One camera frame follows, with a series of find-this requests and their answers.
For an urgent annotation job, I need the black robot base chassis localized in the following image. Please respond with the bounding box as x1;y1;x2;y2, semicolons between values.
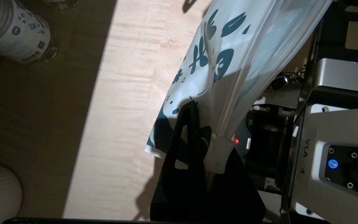
233;104;294;193

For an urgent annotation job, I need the white blue horse-print bag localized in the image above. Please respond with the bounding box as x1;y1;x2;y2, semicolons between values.
144;0;333;175

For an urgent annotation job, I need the small clear water bottle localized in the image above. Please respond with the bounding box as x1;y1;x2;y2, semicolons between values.
0;0;58;64
41;0;80;10

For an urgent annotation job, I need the small black knob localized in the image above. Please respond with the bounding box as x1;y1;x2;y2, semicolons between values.
272;75;293;91

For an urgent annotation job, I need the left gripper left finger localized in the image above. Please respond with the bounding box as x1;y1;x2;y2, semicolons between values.
150;99;207;222

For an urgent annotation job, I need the black robot side frame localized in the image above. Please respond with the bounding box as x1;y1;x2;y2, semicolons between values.
317;0;358;63

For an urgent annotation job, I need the beige open shelf cabinet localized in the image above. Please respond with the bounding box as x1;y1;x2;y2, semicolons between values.
0;0;117;220

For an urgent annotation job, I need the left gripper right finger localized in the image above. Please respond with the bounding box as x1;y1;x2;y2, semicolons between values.
205;148;266;222

